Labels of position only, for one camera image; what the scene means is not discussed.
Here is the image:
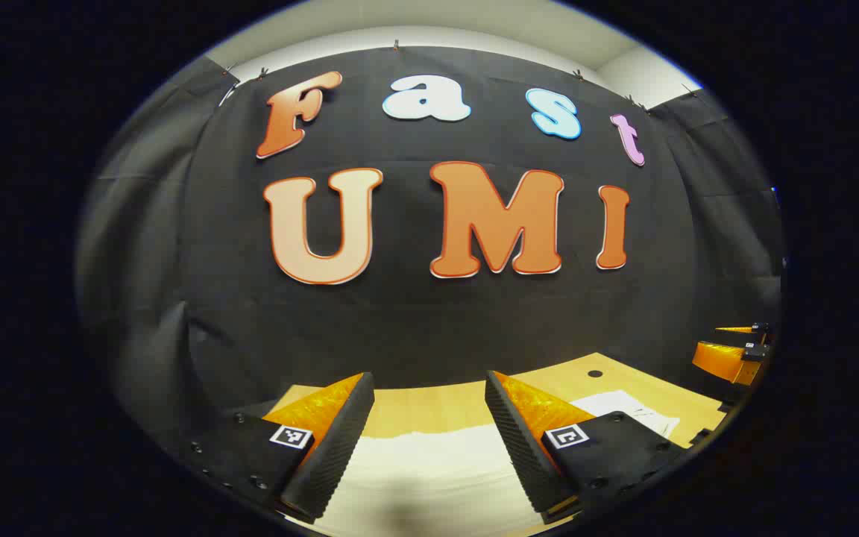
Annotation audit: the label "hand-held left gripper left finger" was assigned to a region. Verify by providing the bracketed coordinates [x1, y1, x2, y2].
[176, 371, 376, 523]

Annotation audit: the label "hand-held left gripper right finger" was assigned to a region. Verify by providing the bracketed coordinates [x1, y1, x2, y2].
[485, 370, 691, 524]

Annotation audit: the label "white jeans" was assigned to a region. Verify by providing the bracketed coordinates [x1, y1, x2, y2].
[303, 389, 681, 536]

